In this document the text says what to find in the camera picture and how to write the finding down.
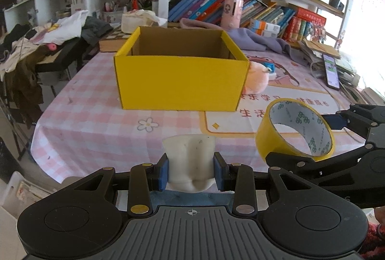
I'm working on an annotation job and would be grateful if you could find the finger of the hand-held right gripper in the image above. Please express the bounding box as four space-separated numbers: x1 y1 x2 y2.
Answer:
265 147 371 179
323 104 385 147

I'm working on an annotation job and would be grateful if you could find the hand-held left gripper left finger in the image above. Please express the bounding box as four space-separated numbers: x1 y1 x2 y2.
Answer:
60 153 169 217

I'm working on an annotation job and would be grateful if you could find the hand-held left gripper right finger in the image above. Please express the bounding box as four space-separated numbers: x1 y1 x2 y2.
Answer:
214 152 319 217

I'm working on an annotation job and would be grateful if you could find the white foam block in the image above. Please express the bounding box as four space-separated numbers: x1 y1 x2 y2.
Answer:
162 134 217 193

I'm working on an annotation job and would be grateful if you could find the yellow tape roll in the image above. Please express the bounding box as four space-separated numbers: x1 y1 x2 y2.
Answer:
255 98 336 163

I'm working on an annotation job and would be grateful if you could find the yellow cardboard box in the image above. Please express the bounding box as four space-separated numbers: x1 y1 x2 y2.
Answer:
114 26 250 112

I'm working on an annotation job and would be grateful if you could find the pink plush toy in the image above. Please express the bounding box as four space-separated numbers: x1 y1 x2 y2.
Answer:
242 60 276 94

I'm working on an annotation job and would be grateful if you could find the person's right forearm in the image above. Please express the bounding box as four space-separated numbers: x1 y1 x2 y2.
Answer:
359 207 385 260

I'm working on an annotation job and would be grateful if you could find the blue tufted chair cushion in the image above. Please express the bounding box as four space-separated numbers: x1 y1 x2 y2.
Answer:
150 191 233 206

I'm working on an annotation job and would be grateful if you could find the stack of papers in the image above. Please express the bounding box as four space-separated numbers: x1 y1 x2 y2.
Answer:
301 46 385 107

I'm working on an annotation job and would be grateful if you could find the black smartphone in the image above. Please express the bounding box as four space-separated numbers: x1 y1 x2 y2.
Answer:
322 54 340 90

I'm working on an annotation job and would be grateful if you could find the pink checkered tablecloth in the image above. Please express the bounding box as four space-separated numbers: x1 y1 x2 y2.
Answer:
30 48 385 185

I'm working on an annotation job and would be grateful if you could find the colourful cartoon card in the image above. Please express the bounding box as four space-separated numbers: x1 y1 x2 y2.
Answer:
305 22 327 44

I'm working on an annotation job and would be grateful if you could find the red dictionary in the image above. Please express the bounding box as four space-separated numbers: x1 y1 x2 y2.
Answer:
283 16 312 42

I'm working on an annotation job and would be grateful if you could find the red book box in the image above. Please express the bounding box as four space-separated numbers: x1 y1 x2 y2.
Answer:
296 7 327 26

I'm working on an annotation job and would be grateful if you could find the orange white carton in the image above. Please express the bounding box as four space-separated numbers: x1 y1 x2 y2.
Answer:
250 27 279 38
252 19 282 33

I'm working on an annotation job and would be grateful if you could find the purple cloth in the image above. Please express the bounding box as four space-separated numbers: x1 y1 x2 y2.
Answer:
180 18 309 68

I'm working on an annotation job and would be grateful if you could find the brown checkered board box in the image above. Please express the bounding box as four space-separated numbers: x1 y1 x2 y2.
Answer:
99 30 133 53

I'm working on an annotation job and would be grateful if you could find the white plastic basket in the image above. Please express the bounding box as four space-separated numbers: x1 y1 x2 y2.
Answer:
0 171 55 218

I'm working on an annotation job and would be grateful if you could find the pink white carton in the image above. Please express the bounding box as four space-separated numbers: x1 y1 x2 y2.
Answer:
221 0 244 30

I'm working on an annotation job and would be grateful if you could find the black side table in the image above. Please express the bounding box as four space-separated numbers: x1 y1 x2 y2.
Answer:
34 37 100 80

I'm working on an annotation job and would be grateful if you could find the cream cloth bag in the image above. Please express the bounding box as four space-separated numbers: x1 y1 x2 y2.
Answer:
121 10 167 35

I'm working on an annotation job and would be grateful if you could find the dark grey cloth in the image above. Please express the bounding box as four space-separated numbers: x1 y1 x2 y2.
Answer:
81 16 113 44

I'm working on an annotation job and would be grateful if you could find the brown coat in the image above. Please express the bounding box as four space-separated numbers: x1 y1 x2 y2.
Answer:
6 49 44 128

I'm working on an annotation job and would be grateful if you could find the row of blue spine books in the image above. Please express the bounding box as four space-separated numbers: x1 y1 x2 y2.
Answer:
168 0 297 38

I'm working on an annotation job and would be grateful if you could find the white printed shirt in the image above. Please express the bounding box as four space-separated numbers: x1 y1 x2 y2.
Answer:
30 10 89 45

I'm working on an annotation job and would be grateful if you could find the pink print wall poster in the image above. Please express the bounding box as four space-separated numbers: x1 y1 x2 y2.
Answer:
364 0 385 38

